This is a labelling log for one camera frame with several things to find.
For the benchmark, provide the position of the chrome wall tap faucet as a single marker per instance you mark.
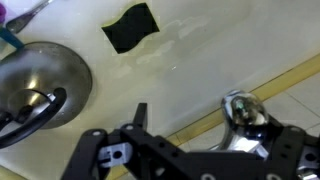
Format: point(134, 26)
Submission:
point(247, 124)

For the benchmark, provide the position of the metal spoon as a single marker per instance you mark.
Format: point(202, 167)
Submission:
point(17, 24)

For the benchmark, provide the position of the purple cup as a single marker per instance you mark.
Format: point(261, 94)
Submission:
point(2, 13)

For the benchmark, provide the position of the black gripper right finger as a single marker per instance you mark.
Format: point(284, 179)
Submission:
point(289, 153)

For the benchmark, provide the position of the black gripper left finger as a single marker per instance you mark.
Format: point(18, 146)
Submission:
point(145, 156)

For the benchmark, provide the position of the white kitchen sink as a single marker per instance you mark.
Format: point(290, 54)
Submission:
point(202, 50)

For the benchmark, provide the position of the black yellow sponge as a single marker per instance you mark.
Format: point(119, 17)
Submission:
point(131, 28)

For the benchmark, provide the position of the steel kettle black handle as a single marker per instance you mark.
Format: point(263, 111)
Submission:
point(43, 85)

